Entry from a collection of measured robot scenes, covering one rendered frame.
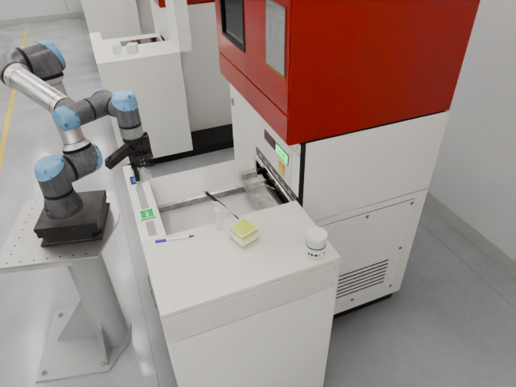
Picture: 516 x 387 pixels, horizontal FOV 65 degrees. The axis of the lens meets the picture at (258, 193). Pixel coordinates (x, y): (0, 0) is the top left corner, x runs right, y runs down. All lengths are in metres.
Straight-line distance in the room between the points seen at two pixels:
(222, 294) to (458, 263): 1.97
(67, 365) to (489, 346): 2.22
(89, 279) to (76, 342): 0.58
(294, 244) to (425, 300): 1.38
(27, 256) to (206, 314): 0.84
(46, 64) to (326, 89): 1.02
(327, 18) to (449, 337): 1.83
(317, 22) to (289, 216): 0.69
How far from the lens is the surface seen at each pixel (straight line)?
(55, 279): 2.97
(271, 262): 1.40
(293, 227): 1.53
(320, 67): 1.43
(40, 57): 1.75
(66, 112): 1.41
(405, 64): 1.64
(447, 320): 2.64
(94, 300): 2.19
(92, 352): 2.49
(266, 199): 1.80
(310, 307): 1.56
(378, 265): 2.26
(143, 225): 1.62
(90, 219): 1.80
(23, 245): 1.95
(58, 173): 1.77
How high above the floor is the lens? 1.98
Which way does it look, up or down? 37 degrees down
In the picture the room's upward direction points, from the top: 1 degrees counter-clockwise
